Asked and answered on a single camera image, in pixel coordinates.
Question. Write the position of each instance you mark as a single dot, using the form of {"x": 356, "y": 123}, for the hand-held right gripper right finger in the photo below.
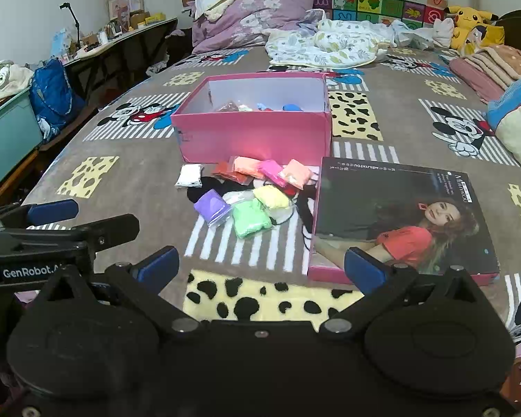
{"x": 364, "y": 270}

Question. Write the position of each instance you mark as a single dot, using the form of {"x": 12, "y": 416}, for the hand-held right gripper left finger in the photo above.
{"x": 156, "y": 266}

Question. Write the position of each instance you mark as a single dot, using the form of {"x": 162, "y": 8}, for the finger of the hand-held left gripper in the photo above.
{"x": 52, "y": 212}
{"x": 113, "y": 228}

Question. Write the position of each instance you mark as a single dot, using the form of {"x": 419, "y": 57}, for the purple clay bag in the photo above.
{"x": 210, "y": 206}

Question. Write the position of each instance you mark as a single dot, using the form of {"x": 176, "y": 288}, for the white clay bag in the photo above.
{"x": 189, "y": 176}

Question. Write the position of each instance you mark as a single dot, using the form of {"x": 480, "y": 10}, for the green clay bag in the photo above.
{"x": 249, "y": 219}

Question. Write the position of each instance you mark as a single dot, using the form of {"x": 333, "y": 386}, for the yellow clay bag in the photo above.
{"x": 271, "y": 197}

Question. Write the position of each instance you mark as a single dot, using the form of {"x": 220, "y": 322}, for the pink cardboard box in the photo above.
{"x": 252, "y": 139}

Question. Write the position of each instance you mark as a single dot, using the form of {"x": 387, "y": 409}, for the box lid with woman photo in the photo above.
{"x": 373, "y": 208}

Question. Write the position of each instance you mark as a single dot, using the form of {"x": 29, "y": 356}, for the teal storage bin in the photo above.
{"x": 8, "y": 139}

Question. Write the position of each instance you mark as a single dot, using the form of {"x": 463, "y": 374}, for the red-brown clay bag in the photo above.
{"x": 223, "y": 171}

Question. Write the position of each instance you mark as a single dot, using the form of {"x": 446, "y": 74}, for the salmon clay bag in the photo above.
{"x": 297, "y": 173}

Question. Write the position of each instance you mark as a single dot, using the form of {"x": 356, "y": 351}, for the peach clay bag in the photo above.
{"x": 247, "y": 166}

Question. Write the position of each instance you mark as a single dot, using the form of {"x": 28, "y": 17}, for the magenta clay bag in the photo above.
{"x": 271, "y": 169}

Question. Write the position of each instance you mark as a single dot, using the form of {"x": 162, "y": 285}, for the pile of light clothes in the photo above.
{"x": 4, "y": 78}

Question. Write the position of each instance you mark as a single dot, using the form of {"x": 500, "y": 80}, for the brown clay bag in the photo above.
{"x": 228, "y": 107}

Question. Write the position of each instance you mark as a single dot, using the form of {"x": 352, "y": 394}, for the cluttered desk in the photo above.
{"x": 113, "y": 47}

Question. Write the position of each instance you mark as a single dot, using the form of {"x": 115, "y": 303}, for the blue clay bag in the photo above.
{"x": 293, "y": 107}
{"x": 262, "y": 105}

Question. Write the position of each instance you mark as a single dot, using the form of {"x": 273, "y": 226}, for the black phone stand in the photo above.
{"x": 74, "y": 21}

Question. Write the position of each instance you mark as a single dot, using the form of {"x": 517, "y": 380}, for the blue and cream pillow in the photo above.
{"x": 519, "y": 117}

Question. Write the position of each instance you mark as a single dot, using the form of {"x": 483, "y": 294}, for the pink folded blanket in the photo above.
{"x": 473, "y": 78}

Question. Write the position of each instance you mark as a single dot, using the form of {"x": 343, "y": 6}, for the white leaf-print blanket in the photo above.
{"x": 330, "y": 43}

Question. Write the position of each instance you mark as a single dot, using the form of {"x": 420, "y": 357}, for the white cat plush toy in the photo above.
{"x": 443, "y": 32}

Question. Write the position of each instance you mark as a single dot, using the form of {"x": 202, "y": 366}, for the tan dotted folded blanket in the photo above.
{"x": 499, "y": 58}

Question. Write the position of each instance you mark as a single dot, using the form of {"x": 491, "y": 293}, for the purple floral quilt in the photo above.
{"x": 252, "y": 13}

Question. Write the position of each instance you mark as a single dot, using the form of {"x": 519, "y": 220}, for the yellow and black plush toy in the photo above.
{"x": 484, "y": 37}

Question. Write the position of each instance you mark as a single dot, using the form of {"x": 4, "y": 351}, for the colourful alphabet foam mat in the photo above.
{"x": 373, "y": 2}

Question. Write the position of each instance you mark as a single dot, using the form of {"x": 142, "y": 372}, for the yellow mouse plush toy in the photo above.
{"x": 465, "y": 15}

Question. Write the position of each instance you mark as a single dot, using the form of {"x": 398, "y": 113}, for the wooden picture frame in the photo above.
{"x": 126, "y": 2}

